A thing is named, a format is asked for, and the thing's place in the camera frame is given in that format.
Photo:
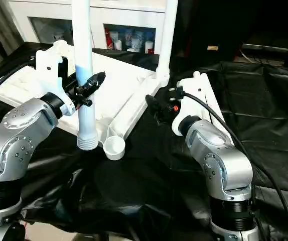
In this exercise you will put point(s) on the white plastic table top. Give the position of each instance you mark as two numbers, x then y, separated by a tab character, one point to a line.
129	85

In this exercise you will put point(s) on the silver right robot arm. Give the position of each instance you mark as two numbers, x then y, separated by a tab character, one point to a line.
219	165

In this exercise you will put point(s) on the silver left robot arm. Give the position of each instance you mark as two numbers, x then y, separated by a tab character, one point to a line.
18	140

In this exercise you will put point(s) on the red bottle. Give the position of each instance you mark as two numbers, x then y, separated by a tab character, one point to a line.
108	39

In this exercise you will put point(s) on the pale blue bottle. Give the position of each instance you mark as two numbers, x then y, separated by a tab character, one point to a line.
133	41

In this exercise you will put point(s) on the small white figurine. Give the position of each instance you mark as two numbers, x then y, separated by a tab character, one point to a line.
58	36

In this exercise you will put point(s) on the small white cup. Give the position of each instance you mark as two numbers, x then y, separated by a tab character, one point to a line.
149	46

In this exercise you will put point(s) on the white display cabinet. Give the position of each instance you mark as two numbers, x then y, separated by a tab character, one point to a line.
114	10

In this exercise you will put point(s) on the black low cabinet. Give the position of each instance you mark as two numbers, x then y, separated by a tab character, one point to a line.
244	25

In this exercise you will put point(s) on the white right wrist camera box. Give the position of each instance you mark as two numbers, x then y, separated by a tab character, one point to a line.
191	100

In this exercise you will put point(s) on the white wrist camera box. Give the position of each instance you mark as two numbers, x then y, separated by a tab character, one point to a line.
191	100
51	70

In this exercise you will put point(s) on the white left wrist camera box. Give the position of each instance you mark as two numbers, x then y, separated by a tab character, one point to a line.
51	70

